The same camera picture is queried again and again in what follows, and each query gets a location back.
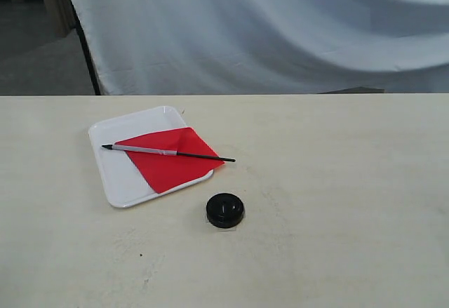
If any red flag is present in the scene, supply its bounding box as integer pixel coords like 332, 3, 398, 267
102, 127, 235, 194

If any black round flag base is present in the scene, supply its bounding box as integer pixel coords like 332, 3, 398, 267
206, 193, 245, 229

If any white rectangular plastic tray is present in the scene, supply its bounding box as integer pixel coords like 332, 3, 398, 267
88, 106, 213, 208

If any white backdrop cloth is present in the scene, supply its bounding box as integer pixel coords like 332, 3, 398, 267
72, 0, 448, 95

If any black backdrop stand pole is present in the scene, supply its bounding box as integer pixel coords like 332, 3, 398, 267
69, 0, 102, 95

